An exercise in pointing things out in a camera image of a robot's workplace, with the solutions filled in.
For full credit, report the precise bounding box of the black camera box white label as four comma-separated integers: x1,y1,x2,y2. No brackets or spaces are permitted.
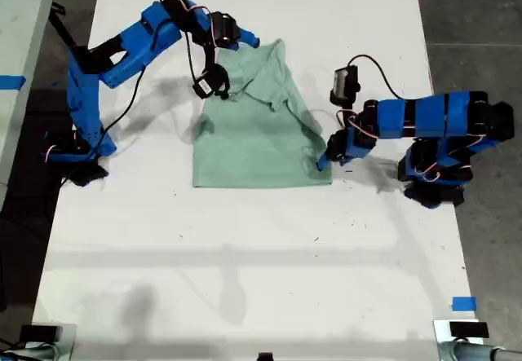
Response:
192,64,230,100

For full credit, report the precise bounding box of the blue tape strip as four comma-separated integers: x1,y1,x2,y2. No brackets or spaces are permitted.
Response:
451,296,477,312
0,74,27,90

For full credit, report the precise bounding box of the pale green T-shirt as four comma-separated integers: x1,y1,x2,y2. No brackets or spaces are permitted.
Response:
191,38,334,189

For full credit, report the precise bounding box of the white mounting plate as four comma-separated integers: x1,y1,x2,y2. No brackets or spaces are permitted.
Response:
432,319,490,344

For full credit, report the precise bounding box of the small black box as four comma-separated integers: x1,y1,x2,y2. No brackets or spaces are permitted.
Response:
19,324,62,342
449,322,489,339

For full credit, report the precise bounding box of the black camera box grey face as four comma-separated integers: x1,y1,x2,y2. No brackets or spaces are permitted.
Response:
329,65,362,105

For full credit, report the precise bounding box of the grey metal bracket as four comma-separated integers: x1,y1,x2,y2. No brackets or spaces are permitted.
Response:
438,339,522,361
0,342,58,361

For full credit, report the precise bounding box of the black stand leg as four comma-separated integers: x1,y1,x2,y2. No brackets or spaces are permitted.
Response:
48,4,89,52

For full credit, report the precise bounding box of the pale side table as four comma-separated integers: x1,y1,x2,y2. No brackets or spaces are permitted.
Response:
0,0,60,209

